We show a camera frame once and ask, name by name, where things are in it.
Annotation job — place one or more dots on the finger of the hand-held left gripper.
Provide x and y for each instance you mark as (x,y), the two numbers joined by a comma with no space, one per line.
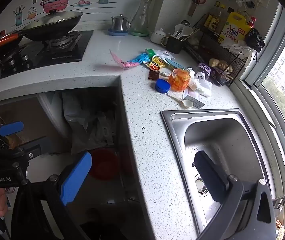
(33,150)
(10,128)

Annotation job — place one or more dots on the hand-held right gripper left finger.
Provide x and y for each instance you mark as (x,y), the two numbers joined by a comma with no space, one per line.
(76,180)

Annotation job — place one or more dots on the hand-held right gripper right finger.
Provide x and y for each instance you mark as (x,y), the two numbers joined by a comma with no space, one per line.
(208,177)

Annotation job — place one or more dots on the red bin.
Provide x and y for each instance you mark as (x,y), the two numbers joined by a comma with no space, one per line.
(105,165)

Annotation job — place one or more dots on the white embossed wipe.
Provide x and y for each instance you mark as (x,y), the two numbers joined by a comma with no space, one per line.
(205,87)

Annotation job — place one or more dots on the orange plastic bag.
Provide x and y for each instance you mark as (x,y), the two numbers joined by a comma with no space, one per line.
(178,80)

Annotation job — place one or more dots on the pink wrapper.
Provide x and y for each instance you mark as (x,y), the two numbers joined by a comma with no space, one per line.
(118,60)

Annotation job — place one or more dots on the yellow snack wrapper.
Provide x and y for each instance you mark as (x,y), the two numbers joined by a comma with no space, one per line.
(157,63)

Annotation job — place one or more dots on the steel sink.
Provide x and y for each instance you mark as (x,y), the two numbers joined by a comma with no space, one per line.
(232,142)

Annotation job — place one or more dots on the grey plastic bag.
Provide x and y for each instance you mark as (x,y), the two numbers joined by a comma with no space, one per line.
(87,125)

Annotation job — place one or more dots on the white plastic spoon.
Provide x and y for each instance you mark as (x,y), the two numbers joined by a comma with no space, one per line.
(187,103)

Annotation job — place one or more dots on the grey sachet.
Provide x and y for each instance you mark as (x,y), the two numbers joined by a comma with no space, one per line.
(193,101)

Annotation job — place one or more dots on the black gas stove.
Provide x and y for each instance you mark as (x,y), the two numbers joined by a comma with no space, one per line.
(65,52)

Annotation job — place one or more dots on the dark round lid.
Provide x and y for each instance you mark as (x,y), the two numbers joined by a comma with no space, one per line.
(220,79)

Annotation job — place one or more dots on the blue round lid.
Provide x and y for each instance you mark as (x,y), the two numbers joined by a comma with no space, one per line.
(162,85)

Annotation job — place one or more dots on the black wok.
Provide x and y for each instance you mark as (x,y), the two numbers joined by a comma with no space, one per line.
(55,33)

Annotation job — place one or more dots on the purple label juice bottle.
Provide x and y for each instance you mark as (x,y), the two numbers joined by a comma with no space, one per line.
(203,68)

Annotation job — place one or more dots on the small white wrapper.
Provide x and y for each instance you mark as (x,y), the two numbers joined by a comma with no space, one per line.
(164,74)

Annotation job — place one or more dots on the ginger root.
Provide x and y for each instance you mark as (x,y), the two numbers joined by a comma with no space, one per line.
(226,66)
(214,62)

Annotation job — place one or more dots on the glass wok lid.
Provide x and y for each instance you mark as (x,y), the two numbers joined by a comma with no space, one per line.
(50,20)

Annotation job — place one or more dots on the brown sauce packet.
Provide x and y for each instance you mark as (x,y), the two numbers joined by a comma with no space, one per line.
(154,75)

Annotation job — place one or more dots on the blue scrubbing brush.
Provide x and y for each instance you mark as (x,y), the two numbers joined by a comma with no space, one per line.
(173,63)

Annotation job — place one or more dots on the green and white box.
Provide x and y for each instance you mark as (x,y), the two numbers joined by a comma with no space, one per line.
(162,53)

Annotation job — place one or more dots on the white plastic bag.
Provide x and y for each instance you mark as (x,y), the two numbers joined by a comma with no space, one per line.
(240,48)

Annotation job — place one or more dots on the dark mug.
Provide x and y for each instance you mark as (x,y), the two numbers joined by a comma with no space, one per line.
(175,45)

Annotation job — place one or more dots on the blue saucer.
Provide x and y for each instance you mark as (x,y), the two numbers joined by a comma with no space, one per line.
(111,32)

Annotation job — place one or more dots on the black plastic bag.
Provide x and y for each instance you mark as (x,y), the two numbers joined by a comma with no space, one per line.
(255,40)

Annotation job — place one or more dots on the white rice paddle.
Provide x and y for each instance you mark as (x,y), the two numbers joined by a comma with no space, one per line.
(187,31)

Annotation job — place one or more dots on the yellow detergent bottle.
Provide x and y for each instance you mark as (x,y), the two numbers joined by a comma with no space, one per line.
(235,30)

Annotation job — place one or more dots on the white lidded pot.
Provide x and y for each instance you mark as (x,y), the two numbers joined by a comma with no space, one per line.
(157,36)

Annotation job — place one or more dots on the steel teapot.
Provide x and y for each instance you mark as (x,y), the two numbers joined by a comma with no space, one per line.
(120,23)

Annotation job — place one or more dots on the green saucer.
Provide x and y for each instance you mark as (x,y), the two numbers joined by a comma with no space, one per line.
(138,34)

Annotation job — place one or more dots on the dark sauce bottle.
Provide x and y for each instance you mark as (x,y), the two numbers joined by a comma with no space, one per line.
(213,15)
(222,17)

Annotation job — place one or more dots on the red pump bottle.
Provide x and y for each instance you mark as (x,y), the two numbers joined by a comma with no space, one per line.
(252,21)

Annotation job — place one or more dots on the glass carafe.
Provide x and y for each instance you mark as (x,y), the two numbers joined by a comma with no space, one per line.
(141,17)

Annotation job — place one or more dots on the kitchen wall sticker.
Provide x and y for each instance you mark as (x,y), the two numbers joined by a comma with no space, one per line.
(55,2)

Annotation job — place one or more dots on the window frame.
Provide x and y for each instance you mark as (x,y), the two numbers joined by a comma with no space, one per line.
(272,42)

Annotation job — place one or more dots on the white wall socket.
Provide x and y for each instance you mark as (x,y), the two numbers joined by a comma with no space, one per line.
(263,2)

